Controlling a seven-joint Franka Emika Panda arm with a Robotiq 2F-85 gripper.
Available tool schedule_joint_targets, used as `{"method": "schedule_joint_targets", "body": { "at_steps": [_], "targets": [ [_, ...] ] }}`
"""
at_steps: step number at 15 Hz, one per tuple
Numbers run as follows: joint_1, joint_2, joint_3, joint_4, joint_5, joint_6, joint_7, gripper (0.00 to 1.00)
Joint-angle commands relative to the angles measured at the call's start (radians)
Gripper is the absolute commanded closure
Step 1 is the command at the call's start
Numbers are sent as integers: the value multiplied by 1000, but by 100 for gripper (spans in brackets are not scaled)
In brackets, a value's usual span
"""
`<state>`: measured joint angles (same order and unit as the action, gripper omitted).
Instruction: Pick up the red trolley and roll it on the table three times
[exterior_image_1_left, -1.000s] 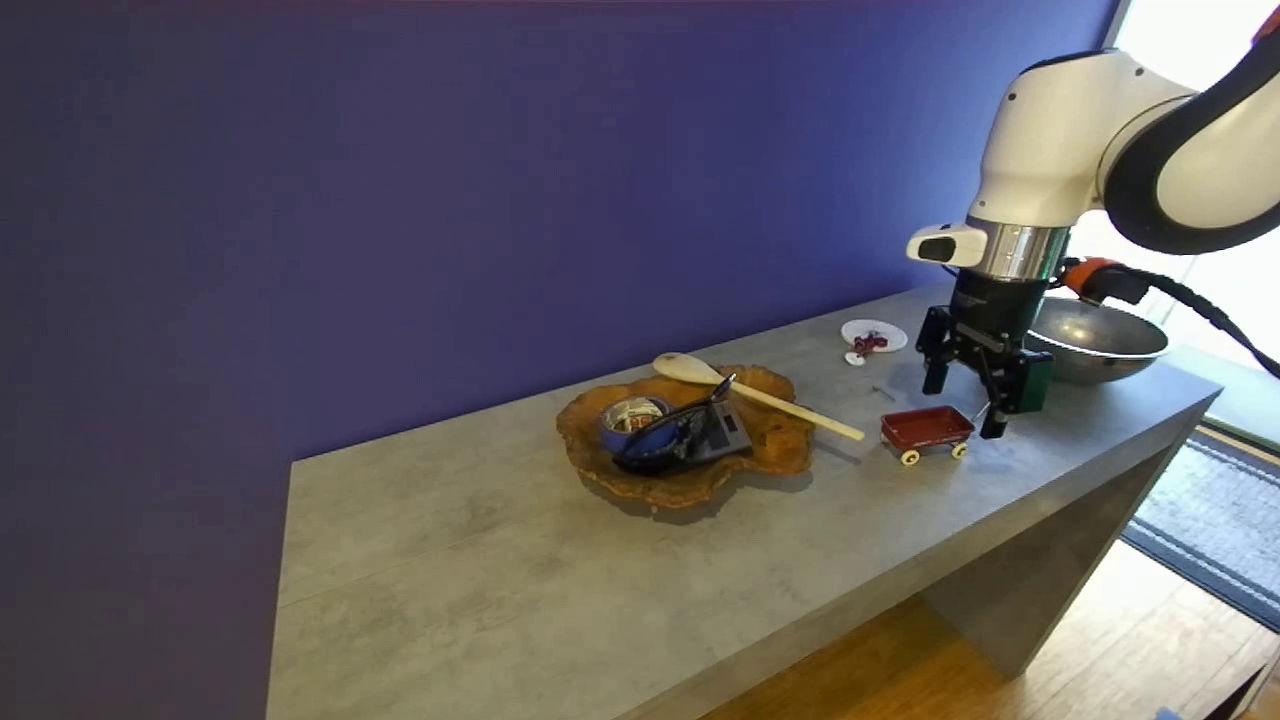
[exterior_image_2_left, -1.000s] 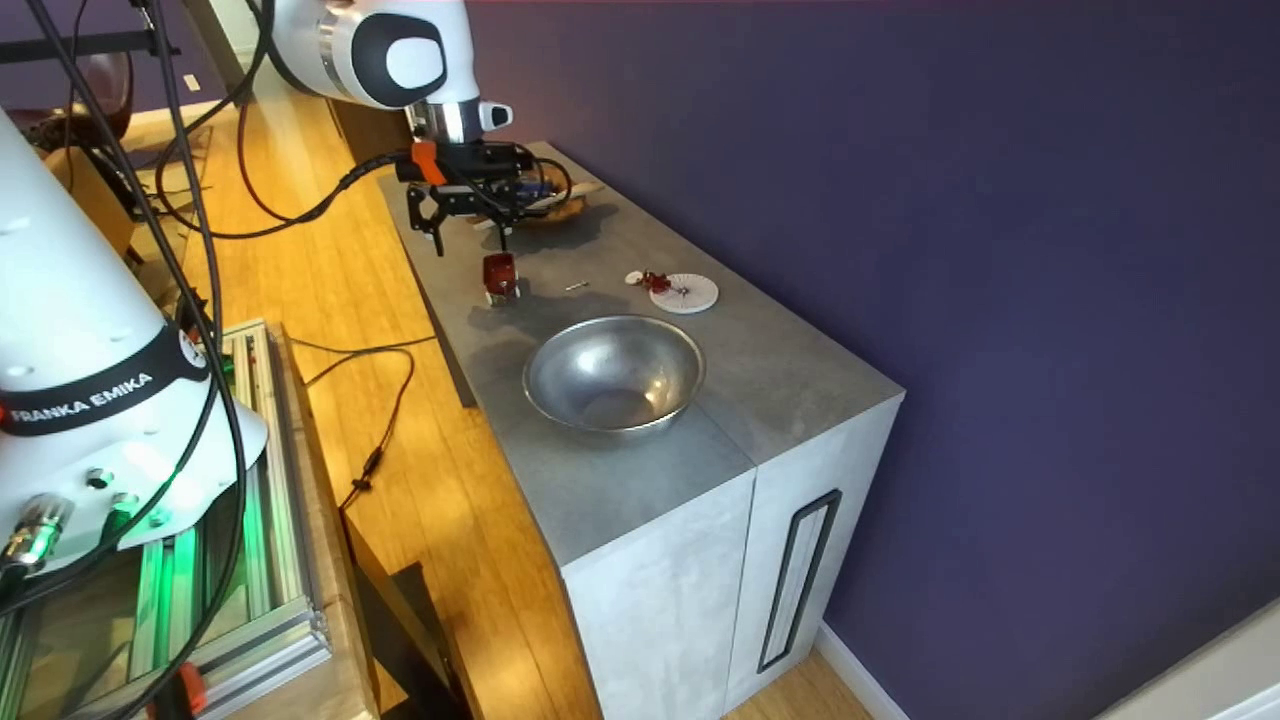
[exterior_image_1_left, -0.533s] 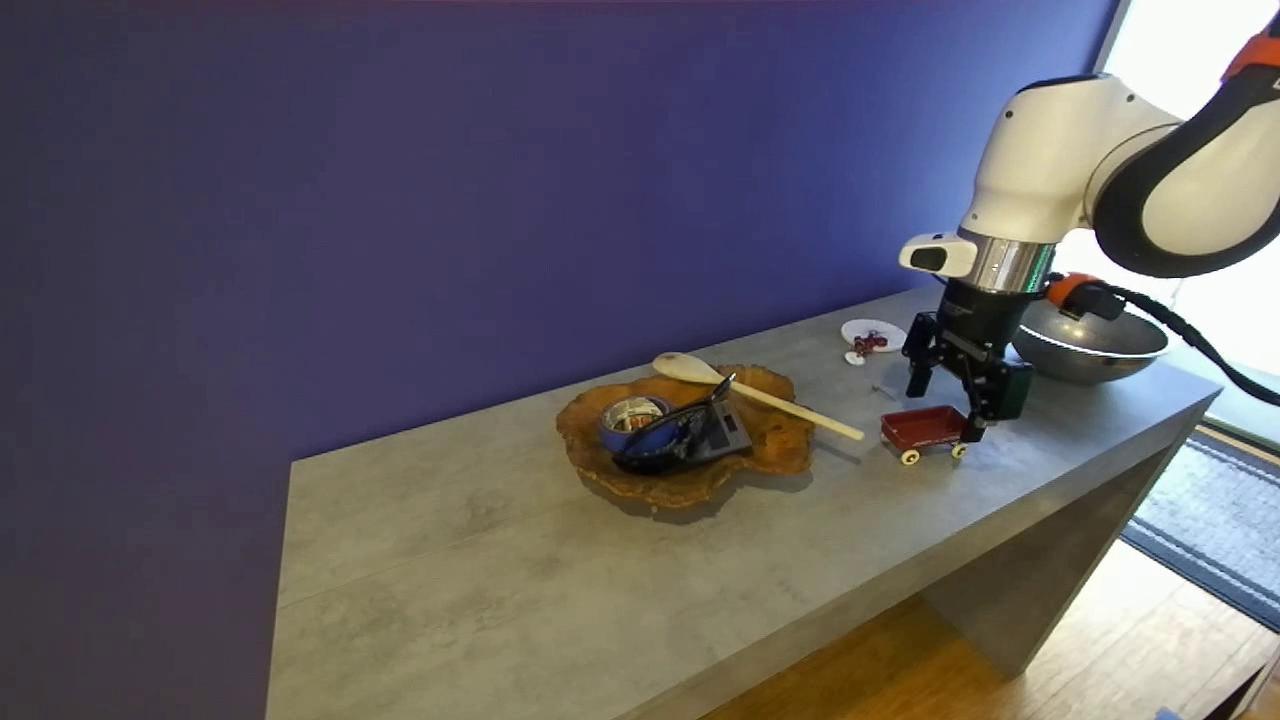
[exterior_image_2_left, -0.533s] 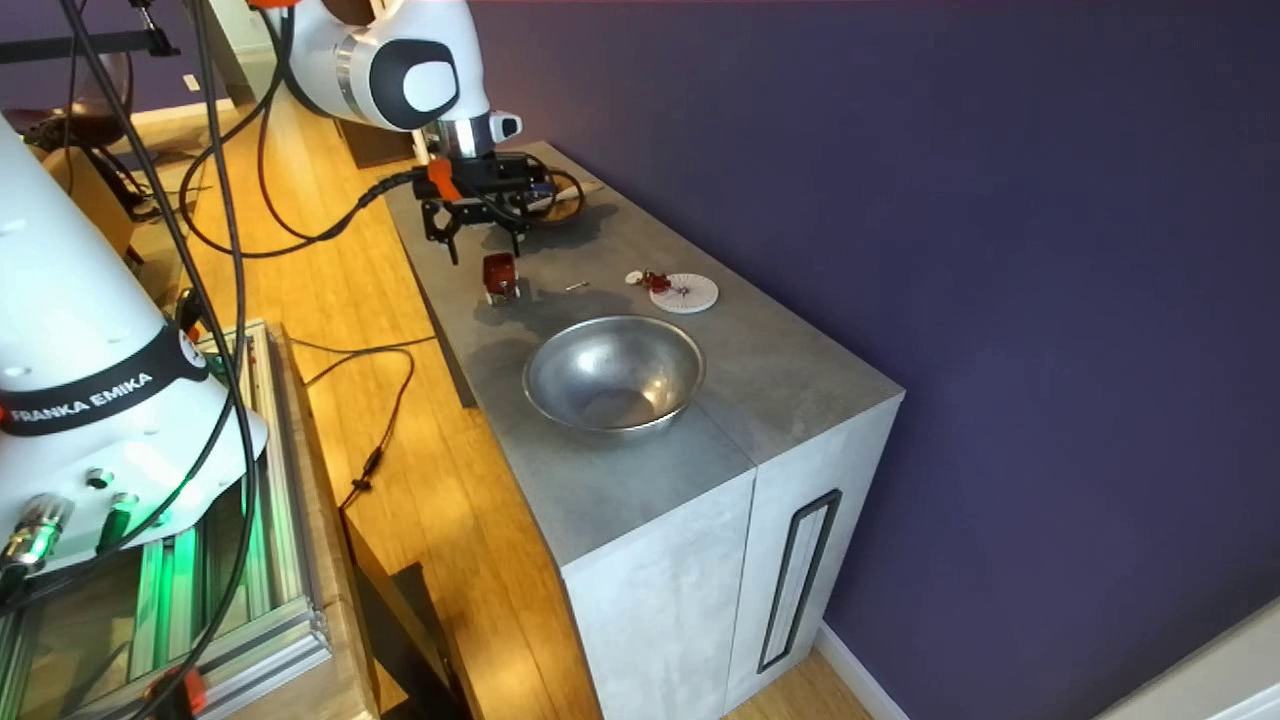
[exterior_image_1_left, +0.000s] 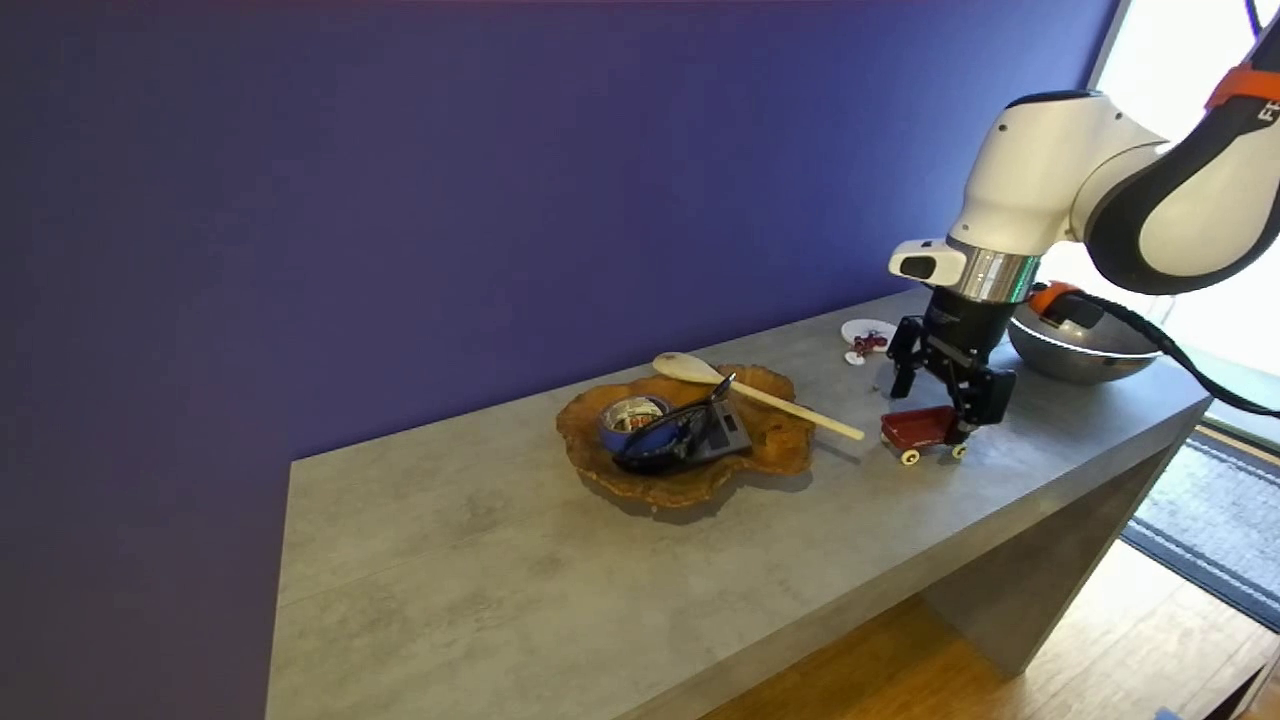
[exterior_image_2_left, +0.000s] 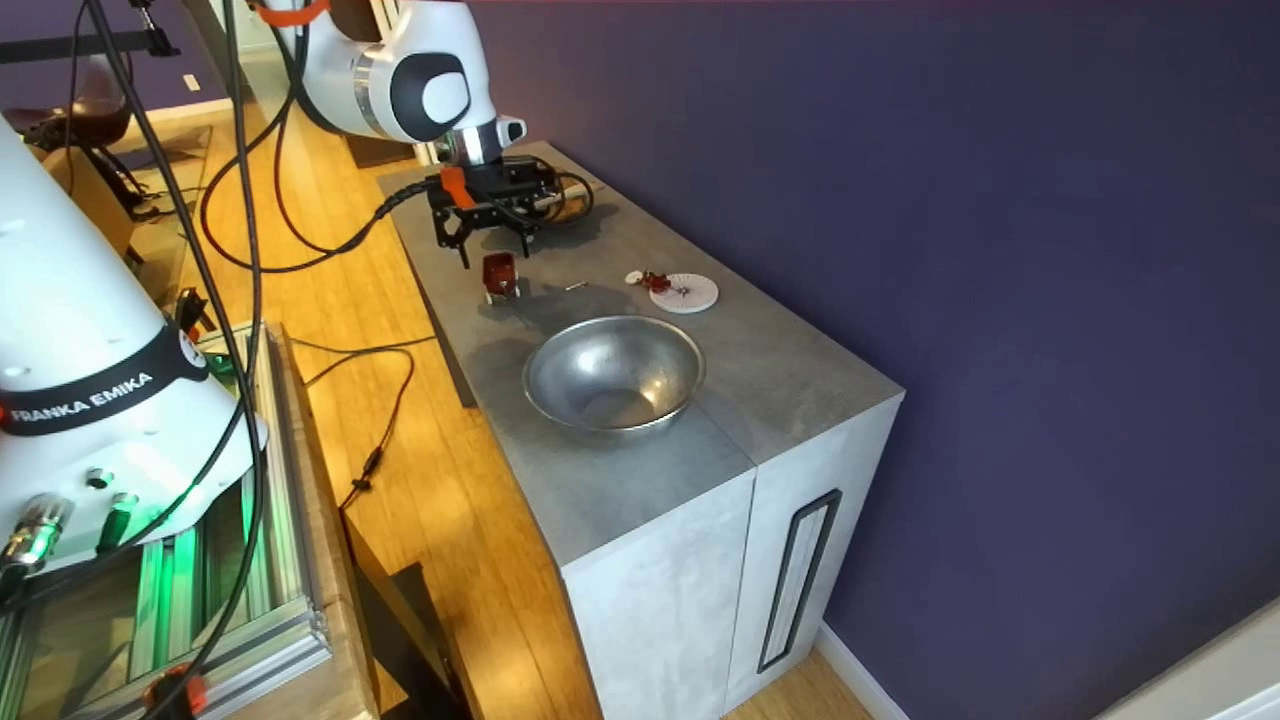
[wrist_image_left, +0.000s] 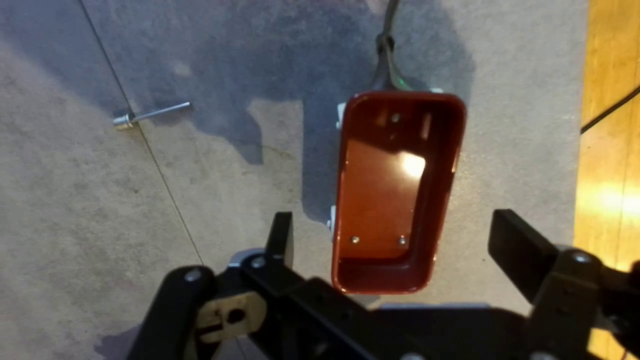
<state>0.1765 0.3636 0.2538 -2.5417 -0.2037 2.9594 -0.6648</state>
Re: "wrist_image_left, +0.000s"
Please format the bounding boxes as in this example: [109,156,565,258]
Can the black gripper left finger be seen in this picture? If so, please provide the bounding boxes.
[123,209,316,360]

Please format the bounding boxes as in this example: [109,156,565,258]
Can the red toy trolley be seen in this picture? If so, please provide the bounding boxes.
[328,0,468,296]

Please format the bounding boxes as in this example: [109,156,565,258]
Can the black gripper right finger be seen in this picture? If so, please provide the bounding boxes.
[488,208,605,360]

